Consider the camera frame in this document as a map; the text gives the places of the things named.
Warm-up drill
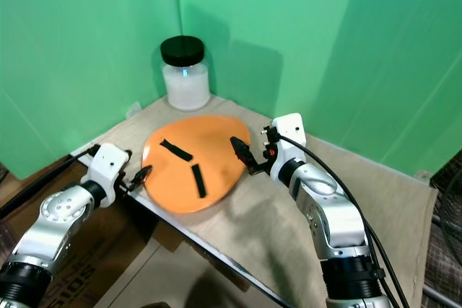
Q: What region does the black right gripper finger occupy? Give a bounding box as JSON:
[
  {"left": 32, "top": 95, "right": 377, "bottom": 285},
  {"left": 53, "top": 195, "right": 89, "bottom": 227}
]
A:
[{"left": 230, "top": 136, "right": 255, "bottom": 167}]

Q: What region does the orange oval plate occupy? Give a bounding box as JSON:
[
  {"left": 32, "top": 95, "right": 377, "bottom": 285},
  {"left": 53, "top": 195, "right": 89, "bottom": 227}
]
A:
[{"left": 142, "top": 114, "right": 252, "bottom": 214}]

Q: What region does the long black strip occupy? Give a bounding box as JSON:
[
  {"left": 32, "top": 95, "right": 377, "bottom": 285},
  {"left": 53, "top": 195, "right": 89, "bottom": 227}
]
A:
[{"left": 160, "top": 138, "right": 194, "bottom": 162}]

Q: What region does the short black strip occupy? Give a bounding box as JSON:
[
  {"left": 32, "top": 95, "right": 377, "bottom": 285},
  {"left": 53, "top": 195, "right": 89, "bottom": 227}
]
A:
[{"left": 191, "top": 164, "right": 207, "bottom": 199}]

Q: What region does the white jar with black lid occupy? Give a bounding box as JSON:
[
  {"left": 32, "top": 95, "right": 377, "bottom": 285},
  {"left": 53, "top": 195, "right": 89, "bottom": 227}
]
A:
[{"left": 160, "top": 35, "right": 211, "bottom": 112}]

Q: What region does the beige top table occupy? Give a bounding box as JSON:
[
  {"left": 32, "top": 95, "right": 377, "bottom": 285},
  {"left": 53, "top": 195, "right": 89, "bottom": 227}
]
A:
[{"left": 71, "top": 95, "right": 437, "bottom": 308}]

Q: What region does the green backdrop board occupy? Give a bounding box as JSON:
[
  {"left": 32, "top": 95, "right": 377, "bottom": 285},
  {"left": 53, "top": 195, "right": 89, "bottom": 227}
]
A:
[
  {"left": 0, "top": 0, "right": 180, "bottom": 179},
  {"left": 177, "top": 0, "right": 462, "bottom": 179}
]

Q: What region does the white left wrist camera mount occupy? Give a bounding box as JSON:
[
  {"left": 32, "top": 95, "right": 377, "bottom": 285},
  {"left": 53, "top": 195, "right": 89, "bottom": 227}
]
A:
[{"left": 88, "top": 144, "right": 133, "bottom": 205}]

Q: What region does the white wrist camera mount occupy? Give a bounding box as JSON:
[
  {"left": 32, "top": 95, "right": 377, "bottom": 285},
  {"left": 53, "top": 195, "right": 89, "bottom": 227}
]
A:
[
  {"left": 270, "top": 113, "right": 307, "bottom": 169},
  {"left": 88, "top": 144, "right": 133, "bottom": 205}
]

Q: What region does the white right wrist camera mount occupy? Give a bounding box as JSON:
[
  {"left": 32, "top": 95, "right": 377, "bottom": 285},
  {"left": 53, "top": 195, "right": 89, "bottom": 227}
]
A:
[{"left": 270, "top": 113, "right": 307, "bottom": 169}]

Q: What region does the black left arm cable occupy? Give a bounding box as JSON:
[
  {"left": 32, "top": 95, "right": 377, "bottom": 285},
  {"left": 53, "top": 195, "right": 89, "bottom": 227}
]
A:
[{"left": 0, "top": 146, "right": 100, "bottom": 219}]

